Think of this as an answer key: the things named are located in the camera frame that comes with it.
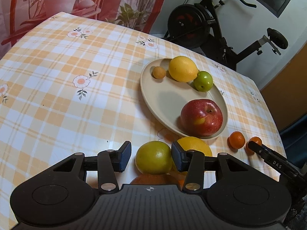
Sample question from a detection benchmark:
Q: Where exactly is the yellow-green apple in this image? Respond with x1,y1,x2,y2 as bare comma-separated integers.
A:
135,141,172,174

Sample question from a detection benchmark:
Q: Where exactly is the pink printed backdrop cloth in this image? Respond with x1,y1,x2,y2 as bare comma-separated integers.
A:
1,0,164,56

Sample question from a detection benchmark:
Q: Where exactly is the dark red apple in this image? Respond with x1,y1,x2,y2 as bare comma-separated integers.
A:
180,99,223,137

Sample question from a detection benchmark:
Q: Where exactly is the black exercise bike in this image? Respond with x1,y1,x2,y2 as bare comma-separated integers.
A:
164,0,288,71

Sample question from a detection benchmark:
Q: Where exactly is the orange plaid floral tablecloth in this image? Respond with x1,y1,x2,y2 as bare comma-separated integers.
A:
1,13,285,229

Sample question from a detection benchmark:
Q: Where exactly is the beige round plate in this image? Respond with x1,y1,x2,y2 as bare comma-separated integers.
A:
140,58,228,140

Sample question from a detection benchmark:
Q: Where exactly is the small green apple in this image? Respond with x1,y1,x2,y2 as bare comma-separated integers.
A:
194,71,213,92

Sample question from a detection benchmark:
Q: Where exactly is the large yellow orange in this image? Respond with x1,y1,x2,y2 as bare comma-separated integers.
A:
170,136,213,173

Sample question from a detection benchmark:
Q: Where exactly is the small tan longan fruit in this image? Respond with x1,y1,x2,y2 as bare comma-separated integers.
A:
152,67,166,80

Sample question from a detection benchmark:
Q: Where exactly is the small orange mandarin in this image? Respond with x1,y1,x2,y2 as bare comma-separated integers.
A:
227,131,246,150

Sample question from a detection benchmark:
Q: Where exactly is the large red apple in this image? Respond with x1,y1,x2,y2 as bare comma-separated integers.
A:
130,174,184,189

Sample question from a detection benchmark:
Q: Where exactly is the yellow lemon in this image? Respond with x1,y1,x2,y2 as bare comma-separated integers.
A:
168,56,199,83

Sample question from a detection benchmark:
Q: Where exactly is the small orange kumquat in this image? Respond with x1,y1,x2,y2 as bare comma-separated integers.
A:
244,136,263,156

